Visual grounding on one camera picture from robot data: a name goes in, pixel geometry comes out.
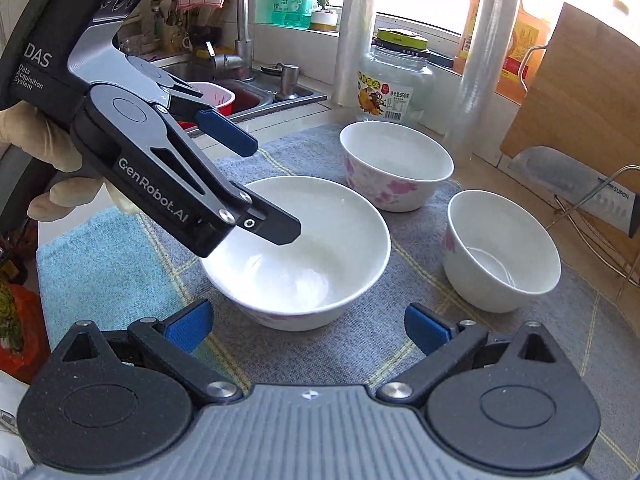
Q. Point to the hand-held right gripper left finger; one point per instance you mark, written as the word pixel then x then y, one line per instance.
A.
pixel 190 327

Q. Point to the grey checked table cloth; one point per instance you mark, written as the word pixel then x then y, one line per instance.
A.
pixel 380 340

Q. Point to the metal sink soap dispenser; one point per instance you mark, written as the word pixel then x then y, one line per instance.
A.
pixel 287 82

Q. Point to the bamboo cutting board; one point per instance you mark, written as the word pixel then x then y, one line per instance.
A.
pixel 585 85

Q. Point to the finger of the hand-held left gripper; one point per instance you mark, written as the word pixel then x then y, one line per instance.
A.
pixel 270 222
pixel 227 132

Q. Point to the glass jar green lid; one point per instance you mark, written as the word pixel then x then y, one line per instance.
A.
pixel 397 85

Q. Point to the white bowl pink floral print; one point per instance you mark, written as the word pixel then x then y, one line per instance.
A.
pixel 320 265
pixel 500 245
pixel 395 160

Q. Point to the red plastic basin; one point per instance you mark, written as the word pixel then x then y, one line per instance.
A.
pixel 227 106

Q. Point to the orange plastic bag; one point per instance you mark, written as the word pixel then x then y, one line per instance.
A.
pixel 27 330

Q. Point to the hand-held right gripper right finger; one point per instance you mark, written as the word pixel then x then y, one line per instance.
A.
pixel 425 330

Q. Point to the utensil holder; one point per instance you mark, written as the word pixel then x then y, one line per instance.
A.
pixel 170 30

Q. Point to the small potted plant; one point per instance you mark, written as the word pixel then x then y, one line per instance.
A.
pixel 324 15

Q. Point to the stack of clear plastic cups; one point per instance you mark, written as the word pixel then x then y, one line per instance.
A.
pixel 487 60

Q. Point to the white plastic bag roll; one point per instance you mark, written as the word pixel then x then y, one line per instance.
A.
pixel 357 40

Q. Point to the white strainer basket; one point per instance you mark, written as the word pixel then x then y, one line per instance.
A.
pixel 215 95

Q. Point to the metal faucet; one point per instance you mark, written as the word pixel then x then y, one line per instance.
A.
pixel 243 20

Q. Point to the stainless steel sink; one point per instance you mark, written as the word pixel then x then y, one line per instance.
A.
pixel 295 92

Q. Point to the orange cooking wine bottle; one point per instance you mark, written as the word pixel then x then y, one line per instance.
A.
pixel 535 35

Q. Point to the person's left hand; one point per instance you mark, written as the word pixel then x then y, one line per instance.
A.
pixel 60 152

